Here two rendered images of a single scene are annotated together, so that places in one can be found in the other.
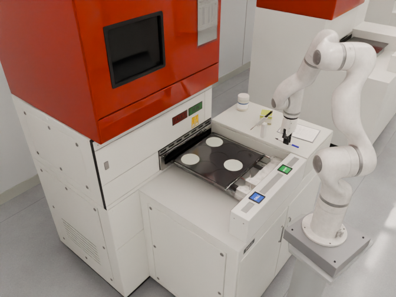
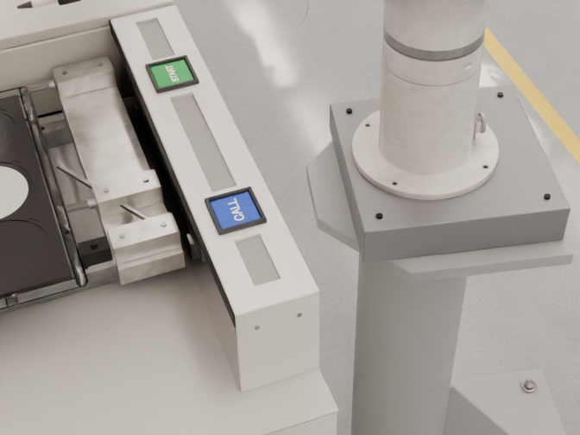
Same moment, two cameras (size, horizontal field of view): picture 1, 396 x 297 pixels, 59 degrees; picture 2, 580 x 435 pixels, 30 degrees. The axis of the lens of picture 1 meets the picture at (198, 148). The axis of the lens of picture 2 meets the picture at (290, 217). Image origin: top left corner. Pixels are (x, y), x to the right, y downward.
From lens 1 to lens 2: 81 cm
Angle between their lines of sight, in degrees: 45
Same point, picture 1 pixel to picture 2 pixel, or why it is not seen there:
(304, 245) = (450, 225)
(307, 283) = (442, 327)
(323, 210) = (444, 85)
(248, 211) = (273, 267)
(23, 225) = not seen: outside the picture
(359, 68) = not seen: outside the picture
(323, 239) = (464, 170)
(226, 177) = (29, 247)
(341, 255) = (533, 171)
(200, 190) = not seen: outside the picture
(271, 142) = (19, 31)
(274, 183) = (207, 133)
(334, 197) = (468, 23)
